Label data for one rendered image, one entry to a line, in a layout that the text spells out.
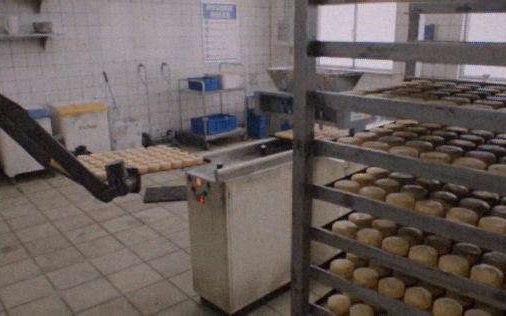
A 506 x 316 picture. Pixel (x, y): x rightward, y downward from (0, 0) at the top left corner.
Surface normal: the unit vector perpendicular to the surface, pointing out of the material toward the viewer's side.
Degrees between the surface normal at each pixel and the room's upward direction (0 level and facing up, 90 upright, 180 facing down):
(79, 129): 92
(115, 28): 90
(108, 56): 90
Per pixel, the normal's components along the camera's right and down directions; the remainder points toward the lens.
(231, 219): 0.72, 0.22
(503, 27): -0.75, 0.21
